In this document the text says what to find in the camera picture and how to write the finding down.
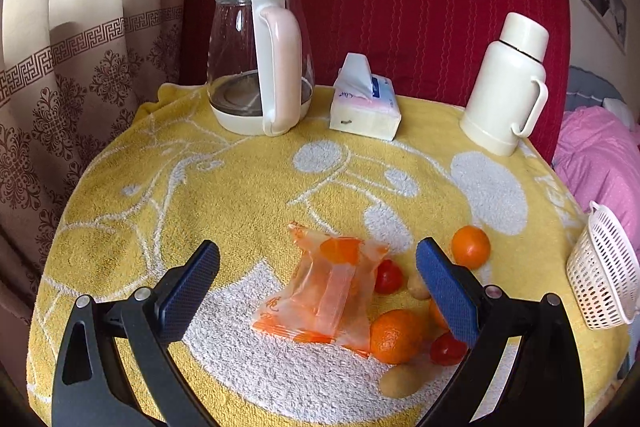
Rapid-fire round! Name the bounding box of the red tomato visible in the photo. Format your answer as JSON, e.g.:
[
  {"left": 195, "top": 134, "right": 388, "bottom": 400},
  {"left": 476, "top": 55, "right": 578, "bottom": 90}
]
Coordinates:
[
  {"left": 430, "top": 332, "right": 468, "bottom": 366},
  {"left": 374, "top": 259, "right": 404, "bottom": 295}
]

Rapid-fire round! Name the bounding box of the lone orange mandarin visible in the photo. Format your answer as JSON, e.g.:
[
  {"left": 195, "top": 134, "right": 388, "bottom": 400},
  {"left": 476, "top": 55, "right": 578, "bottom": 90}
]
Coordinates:
[{"left": 451, "top": 225, "right": 491, "bottom": 270}]

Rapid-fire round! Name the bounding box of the brown kiwi fruit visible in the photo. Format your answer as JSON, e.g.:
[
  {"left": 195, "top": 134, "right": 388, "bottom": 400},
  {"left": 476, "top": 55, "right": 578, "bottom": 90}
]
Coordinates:
[
  {"left": 407, "top": 272, "right": 431, "bottom": 300},
  {"left": 378, "top": 364, "right": 425, "bottom": 399}
]

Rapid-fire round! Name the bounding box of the pile mandarin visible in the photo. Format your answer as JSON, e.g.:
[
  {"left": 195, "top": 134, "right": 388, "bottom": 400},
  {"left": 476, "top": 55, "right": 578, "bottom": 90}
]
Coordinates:
[
  {"left": 370, "top": 309, "right": 430, "bottom": 365},
  {"left": 428, "top": 299, "right": 449, "bottom": 331}
]

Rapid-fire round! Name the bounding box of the orange plastic snack bag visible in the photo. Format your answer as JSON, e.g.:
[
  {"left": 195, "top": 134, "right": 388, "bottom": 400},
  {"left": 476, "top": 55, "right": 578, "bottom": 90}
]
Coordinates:
[{"left": 253, "top": 222, "right": 390, "bottom": 358}]

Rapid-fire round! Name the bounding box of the white plastic basket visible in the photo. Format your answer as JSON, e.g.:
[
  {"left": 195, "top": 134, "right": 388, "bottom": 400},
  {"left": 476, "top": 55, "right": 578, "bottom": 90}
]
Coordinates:
[{"left": 566, "top": 202, "right": 639, "bottom": 329}]

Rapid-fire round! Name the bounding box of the yellow white towel tablecloth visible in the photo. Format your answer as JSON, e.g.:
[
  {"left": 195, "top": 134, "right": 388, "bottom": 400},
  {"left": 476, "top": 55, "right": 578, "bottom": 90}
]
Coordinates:
[{"left": 26, "top": 87, "right": 629, "bottom": 426}]

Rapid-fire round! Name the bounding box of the pink duvet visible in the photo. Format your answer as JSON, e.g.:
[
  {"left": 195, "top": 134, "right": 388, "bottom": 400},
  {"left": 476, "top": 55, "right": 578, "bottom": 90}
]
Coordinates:
[{"left": 552, "top": 106, "right": 640, "bottom": 248}]

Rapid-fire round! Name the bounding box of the cream thermos flask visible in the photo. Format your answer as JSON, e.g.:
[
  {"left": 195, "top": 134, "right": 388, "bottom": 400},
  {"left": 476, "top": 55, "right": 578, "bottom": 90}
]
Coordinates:
[{"left": 460, "top": 12, "right": 549, "bottom": 156}]

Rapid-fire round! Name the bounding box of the tissue pack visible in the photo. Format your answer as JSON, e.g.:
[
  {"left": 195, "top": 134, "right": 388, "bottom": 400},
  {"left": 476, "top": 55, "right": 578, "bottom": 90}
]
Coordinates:
[{"left": 329, "top": 52, "right": 401, "bottom": 141}]

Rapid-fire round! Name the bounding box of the white pillow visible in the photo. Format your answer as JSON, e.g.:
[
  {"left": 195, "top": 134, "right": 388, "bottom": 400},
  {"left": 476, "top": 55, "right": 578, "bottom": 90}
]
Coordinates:
[{"left": 602, "top": 98, "right": 636, "bottom": 131}]

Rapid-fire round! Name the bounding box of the grey bed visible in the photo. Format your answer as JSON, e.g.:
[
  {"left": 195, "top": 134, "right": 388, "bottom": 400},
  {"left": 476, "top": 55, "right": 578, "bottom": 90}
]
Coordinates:
[{"left": 564, "top": 66, "right": 624, "bottom": 112}]

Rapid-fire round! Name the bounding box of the beige patterned curtain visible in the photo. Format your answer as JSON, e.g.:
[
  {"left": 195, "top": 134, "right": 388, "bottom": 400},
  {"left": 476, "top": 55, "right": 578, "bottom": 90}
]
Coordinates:
[{"left": 0, "top": 0, "right": 204, "bottom": 308}]

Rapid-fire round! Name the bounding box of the glass kettle pink handle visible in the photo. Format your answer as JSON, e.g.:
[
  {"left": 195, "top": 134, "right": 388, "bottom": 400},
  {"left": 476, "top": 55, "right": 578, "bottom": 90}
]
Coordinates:
[{"left": 206, "top": 0, "right": 314, "bottom": 136}]

